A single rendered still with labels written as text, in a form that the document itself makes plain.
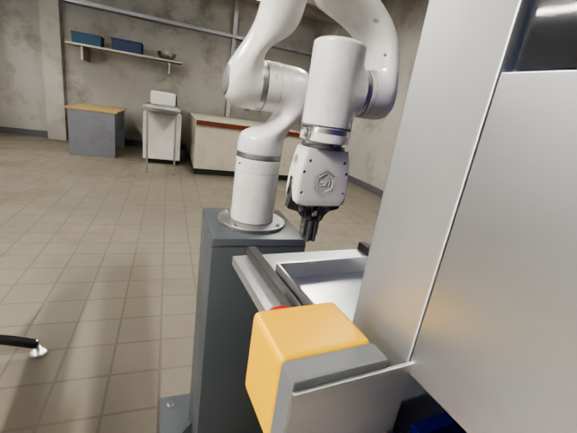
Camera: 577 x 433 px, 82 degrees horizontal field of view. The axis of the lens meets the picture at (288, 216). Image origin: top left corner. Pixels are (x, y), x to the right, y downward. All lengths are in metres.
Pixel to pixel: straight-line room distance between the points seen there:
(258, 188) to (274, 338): 0.66
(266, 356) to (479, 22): 0.24
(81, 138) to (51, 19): 2.40
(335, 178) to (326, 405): 0.41
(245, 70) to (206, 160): 4.71
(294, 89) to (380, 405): 0.73
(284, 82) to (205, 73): 7.04
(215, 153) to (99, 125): 1.96
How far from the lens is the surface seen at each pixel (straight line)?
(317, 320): 0.26
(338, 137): 0.54
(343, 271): 0.68
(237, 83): 0.83
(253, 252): 0.66
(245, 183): 0.87
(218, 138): 5.47
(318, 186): 0.56
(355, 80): 0.55
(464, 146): 0.22
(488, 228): 0.21
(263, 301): 0.55
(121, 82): 7.87
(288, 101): 0.86
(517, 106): 0.21
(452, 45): 0.24
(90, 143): 6.40
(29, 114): 8.24
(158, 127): 6.02
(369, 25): 0.62
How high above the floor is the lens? 1.18
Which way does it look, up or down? 18 degrees down
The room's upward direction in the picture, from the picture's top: 9 degrees clockwise
